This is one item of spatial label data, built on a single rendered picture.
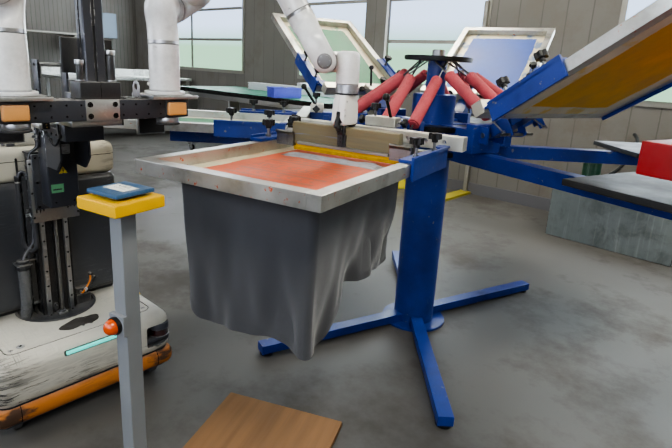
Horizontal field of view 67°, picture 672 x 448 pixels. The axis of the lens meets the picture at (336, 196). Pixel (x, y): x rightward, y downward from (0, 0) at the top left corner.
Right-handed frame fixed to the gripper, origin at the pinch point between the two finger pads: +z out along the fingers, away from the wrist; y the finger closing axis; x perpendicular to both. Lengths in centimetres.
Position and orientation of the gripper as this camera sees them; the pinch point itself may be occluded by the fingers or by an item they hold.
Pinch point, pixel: (344, 140)
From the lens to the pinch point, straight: 170.2
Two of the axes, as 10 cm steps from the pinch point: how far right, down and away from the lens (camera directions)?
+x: 8.6, 1.6, -4.9
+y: -5.1, 1.9, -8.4
